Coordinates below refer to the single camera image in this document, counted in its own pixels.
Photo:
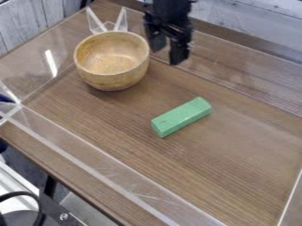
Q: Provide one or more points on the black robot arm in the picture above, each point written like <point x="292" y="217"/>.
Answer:
<point x="169" y="5"/>

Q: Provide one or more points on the green rectangular block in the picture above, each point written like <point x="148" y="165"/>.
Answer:
<point x="181" y="116"/>

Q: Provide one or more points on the black metal bracket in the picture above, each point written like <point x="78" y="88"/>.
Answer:
<point x="57" y="215"/>

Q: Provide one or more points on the blue object at left edge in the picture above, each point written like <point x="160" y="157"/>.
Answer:
<point x="6" y="107"/>

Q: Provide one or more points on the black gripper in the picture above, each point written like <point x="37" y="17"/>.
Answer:
<point x="170" y="24"/>

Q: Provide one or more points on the clear acrylic tray wall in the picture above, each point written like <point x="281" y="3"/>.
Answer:
<point x="221" y="172"/>

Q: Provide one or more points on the black table leg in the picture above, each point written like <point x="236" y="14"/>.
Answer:
<point x="50" y="187"/>

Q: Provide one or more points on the light wooden bowl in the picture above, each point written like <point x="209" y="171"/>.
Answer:
<point x="113" y="60"/>

